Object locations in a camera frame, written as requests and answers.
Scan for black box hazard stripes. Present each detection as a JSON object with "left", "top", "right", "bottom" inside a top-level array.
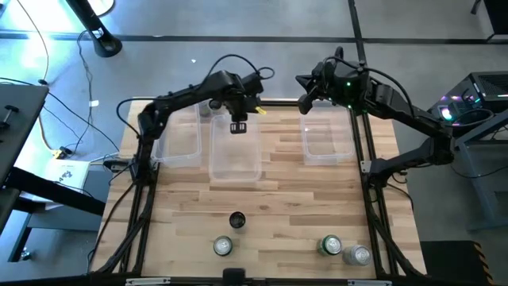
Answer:
[{"left": 419, "top": 240, "right": 495, "bottom": 286}]

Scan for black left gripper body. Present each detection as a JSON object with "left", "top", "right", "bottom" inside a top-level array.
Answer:
[{"left": 229, "top": 73, "right": 265, "bottom": 123}]

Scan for white cable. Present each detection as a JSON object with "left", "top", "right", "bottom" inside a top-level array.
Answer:
[{"left": 15, "top": 0, "right": 51, "bottom": 85}]

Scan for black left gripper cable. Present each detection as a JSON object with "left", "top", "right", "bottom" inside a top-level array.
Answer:
[{"left": 205, "top": 53, "right": 276, "bottom": 81}]

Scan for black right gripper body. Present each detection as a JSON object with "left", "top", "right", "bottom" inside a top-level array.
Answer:
[{"left": 311, "top": 59, "right": 343, "bottom": 101}]

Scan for yellow power plug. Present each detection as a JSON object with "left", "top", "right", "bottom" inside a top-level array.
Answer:
[{"left": 52, "top": 145, "right": 73, "bottom": 160}]

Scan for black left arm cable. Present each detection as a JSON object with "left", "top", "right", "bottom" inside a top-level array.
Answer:
[{"left": 115, "top": 97, "right": 156, "bottom": 138}]

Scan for black soda can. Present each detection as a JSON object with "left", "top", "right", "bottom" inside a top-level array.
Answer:
[{"left": 229, "top": 211, "right": 247, "bottom": 230}]

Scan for white cardboard box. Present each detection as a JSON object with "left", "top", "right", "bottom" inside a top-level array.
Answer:
[{"left": 44, "top": 158, "right": 91, "bottom": 196}]

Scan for blue-grey metal table frame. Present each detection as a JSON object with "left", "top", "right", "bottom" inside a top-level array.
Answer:
[{"left": 451, "top": 110, "right": 508, "bottom": 234}]

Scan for black aluminium frame rail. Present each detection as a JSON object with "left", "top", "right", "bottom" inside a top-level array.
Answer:
[
  {"left": 90, "top": 158, "right": 160, "bottom": 276},
  {"left": 257, "top": 100, "right": 354, "bottom": 108},
  {"left": 348, "top": 106, "right": 426, "bottom": 279},
  {"left": 0, "top": 272, "right": 508, "bottom": 286}
]

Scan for black power strip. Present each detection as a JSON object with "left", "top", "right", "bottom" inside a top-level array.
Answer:
[{"left": 102, "top": 158, "right": 133, "bottom": 173}]

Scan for dark grey desk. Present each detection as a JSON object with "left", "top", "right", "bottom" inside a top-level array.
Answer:
[{"left": 0, "top": 83, "right": 106, "bottom": 263}]

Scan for white lemon soda can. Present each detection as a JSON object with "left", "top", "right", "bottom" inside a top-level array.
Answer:
[{"left": 341, "top": 244, "right": 373, "bottom": 267}]

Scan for black computer case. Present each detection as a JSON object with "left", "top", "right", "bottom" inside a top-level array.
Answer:
[{"left": 428, "top": 71, "right": 508, "bottom": 138}]

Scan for black chair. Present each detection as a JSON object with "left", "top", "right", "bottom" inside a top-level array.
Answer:
[{"left": 470, "top": 0, "right": 508, "bottom": 41}]

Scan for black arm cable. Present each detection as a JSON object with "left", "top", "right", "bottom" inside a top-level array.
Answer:
[
  {"left": 115, "top": 97, "right": 156, "bottom": 138},
  {"left": 323, "top": 55, "right": 417, "bottom": 119}
]

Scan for black table-level camera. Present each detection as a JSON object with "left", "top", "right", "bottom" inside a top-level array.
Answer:
[{"left": 222, "top": 268, "right": 246, "bottom": 285}]

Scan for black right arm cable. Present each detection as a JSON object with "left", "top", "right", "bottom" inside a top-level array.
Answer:
[{"left": 323, "top": 55, "right": 417, "bottom": 119}]

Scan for black floor stand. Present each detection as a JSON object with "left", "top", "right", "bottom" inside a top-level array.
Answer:
[{"left": 65, "top": 0, "right": 123, "bottom": 59}]

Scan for silver metal bracket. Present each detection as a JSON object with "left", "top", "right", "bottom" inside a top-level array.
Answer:
[{"left": 125, "top": 277, "right": 171, "bottom": 286}]

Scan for clear plastic bin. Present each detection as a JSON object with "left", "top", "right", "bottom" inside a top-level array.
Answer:
[
  {"left": 208, "top": 113, "right": 263, "bottom": 184},
  {"left": 152, "top": 103, "right": 203, "bottom": 168},
  {"left": 299, "top": 106, "right": 356, "bottom": 167}
]

